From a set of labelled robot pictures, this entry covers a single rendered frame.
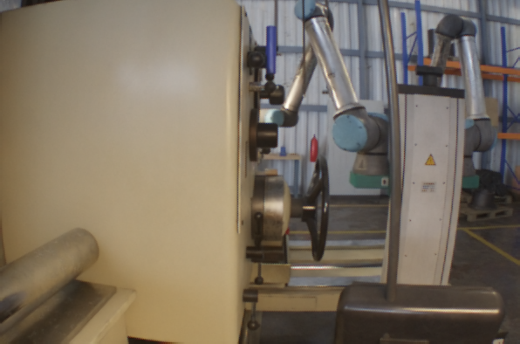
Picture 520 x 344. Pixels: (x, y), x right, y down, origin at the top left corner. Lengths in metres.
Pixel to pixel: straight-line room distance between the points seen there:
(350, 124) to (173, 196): 0.91
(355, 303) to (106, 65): 0.72
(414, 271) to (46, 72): 1.63
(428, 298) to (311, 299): 1.41
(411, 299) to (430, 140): 1.07
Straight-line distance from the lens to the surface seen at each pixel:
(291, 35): 8.92
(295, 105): 1.98
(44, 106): 0.98
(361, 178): 1.74
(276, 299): 2.11
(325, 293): 2.13
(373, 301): 0.74
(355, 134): 1.57
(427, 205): 1.76
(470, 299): 0.78
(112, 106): 0.88
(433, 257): 1.85
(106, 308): 0.86
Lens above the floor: 1.61
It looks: 5 degrees down
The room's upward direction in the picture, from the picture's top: 1 degrees clockwise
